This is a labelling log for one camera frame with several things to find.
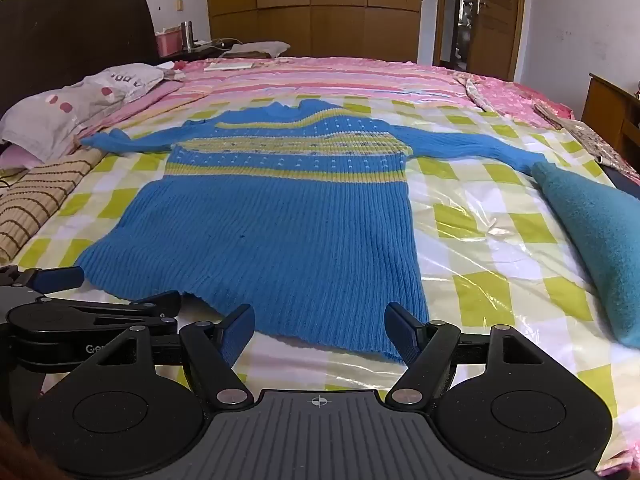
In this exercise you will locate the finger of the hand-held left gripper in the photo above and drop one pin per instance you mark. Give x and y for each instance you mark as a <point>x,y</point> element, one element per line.
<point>155,310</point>
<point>60,278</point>

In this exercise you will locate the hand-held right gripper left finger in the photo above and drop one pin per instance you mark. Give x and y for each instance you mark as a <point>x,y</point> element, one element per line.
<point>239,332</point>

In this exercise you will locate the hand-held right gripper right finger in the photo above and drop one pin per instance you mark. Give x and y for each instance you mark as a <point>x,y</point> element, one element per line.
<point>401,335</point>

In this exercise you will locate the blue knitted striped sweater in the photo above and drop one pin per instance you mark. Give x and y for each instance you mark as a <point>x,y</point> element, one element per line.
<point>280,240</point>

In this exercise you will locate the tan striped bamboo mat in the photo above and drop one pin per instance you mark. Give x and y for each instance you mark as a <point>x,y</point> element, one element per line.
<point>40,195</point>

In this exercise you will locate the white pillow with pink dots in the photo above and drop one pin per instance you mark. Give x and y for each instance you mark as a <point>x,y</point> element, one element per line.
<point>55,105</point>

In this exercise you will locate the pink folded blanket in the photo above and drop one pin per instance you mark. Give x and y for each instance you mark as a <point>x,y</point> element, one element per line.
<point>140,100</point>

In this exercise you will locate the teal fleece cloth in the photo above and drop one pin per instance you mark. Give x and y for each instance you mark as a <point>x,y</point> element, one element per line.
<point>600,240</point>

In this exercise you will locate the floral cloth strip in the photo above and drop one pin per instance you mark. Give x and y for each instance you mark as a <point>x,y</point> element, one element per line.
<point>475,92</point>

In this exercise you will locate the dark wooden headboard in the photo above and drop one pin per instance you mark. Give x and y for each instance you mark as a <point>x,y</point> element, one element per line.
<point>75,25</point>

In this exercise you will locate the white paper sheet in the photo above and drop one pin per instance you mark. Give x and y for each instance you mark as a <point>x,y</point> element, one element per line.
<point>230,65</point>

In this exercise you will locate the pink storage box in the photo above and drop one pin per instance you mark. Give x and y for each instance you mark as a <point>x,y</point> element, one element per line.
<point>168,43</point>

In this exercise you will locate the dark nightstand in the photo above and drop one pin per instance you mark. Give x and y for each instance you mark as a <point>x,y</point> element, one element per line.
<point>200,54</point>

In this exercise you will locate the pink striped blanket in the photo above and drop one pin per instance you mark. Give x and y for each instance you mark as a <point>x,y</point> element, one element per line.
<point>515,95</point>

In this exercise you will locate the gold patterned cloth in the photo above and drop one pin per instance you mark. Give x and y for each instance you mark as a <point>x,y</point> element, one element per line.
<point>590,135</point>

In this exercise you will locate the metal thermos flask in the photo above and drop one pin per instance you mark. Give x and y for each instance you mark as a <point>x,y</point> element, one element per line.
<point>187,34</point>

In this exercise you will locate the beige cloth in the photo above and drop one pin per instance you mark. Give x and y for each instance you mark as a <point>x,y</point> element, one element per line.
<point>257,48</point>

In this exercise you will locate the wooden cabinet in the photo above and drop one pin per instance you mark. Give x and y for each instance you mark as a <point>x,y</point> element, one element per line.
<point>607,105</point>

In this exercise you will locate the wooden door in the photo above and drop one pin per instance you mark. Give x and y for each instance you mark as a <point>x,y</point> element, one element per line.
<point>495,15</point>

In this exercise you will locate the wooden wardrobe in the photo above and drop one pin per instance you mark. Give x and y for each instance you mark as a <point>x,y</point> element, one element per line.
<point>310,5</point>

